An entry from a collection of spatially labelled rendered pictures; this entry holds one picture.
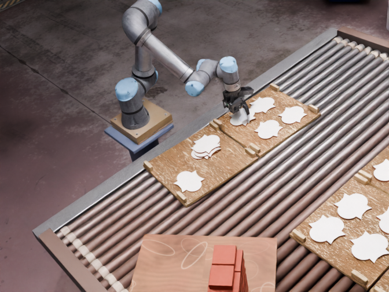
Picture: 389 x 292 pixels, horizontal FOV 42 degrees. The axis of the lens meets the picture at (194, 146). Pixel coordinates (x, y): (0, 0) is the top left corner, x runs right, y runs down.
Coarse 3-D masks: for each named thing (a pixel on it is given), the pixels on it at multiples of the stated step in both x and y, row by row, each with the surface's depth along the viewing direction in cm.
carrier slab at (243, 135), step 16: (256, 96) 264; (272, 96) 263; (288, 96) 261; (272, 112) 253; (304, 112) 249; (224, 128) 249; (240, 128) 248; (256, 128) 246; (288, 128) 242; (240, 144) 241; (256, 144) 237; (272, 144) 236
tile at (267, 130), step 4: (272, 120) 247; (260, 124) 246; (264, 124) 246; (268, 124) 246; (272, 124) 245; (276, 124) 245; (260, 128) 244; (264, 128) 244; (268, 128) 243; (272, 128) 243; (276, 128) 242; (280, 128) 242; (256, 132) 243; (260, 132) 242; (264, 132) 242; (268, 132) 241; (272, 132) 241; (276, 132) 240; (260, 136) 240; (264, 136) 239; (268, 136) 239; (272, 136) 239; (276, 136) 239
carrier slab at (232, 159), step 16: (208, 128) 251; (192, 144) 244; (224, 144) 241; (160, 160) 239; (176, 160) 237; (192, 160) 235; (208, 160) 234; (224, 160) 232; (240, 160) 231; (256, 160) 231; (160, 176) 231; (176, 176) 229; (208, 176) 226; (224, 176) 225; (192, 192) 221; (208, 192) 221
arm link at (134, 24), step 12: (132, 12) 222; (132, 24) 220; (144, 24) 222; (132, 36) 221; (144, 36) 221; (144, 48) 224; (156, 48) 222; (168, 48) 225; (168, 60) 223; (180, 60) 224; (180, 72) 224; (192, 72) 224; (204, 72) 228; (192, 84) 223; (204, 84) 226
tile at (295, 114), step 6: (288, 108) 252; (294, 108) 251; (300, 108) 251; (282, 114) 249; (288, 114) 249; (294, 114) 248; (300, 114) 247; (306, 114) 247; (282, 120) 246; (288, 120) 246; (294, 120) 245; (300, 120) 245
